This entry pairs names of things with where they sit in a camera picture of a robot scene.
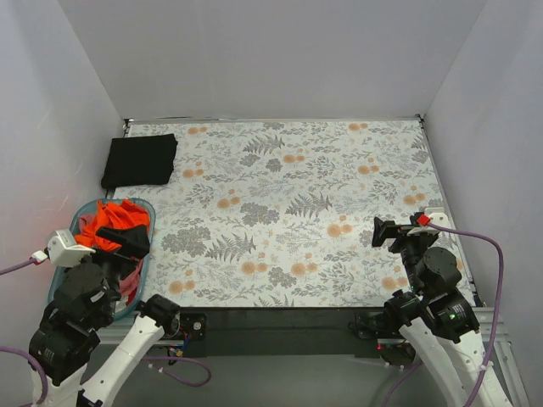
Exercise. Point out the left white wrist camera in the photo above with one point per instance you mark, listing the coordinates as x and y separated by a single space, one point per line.
64 251

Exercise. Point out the folded black t-shirt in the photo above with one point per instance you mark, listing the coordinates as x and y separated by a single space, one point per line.
140 161

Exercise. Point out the orange t-shirt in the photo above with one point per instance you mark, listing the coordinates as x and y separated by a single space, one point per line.
121 216

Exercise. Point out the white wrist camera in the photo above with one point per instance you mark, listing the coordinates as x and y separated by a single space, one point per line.
431 221
64 251

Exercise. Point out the pink t-shirt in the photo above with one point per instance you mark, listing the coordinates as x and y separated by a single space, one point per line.
128 285

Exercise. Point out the floral patterned table mat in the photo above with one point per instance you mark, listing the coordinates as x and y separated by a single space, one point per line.
281 213

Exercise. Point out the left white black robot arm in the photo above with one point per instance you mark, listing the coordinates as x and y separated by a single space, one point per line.
84 303

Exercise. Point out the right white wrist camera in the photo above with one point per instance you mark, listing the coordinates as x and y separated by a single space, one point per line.
431 221

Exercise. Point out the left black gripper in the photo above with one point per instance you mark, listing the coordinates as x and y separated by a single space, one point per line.
120 248

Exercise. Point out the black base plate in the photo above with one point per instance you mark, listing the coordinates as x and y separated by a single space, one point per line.
276 331

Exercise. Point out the translucent blue laundry basket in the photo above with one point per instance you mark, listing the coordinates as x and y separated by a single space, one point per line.
124 307

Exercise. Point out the aluminium frame rail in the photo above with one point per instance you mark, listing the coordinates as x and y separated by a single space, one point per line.
505 363

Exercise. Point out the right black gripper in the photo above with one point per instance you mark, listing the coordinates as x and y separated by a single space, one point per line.
399 231

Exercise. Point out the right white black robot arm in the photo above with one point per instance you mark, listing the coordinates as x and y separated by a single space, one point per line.
435 318

